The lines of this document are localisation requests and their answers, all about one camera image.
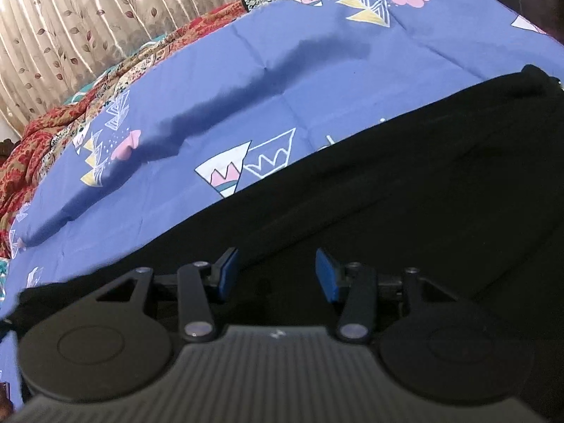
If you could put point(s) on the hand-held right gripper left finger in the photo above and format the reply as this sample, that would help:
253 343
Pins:
230 273

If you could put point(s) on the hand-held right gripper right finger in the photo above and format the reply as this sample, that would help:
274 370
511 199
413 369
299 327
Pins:
326 278

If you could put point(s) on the black pants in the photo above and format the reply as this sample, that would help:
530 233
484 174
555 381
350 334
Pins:
396 185

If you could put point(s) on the blue printed bedsheet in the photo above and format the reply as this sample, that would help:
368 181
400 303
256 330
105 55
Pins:
264 75

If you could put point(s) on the red patterned quilt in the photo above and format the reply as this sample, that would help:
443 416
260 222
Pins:
39 150

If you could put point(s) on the beige leaf print curtain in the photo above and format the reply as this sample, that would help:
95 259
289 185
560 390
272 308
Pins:
88 17

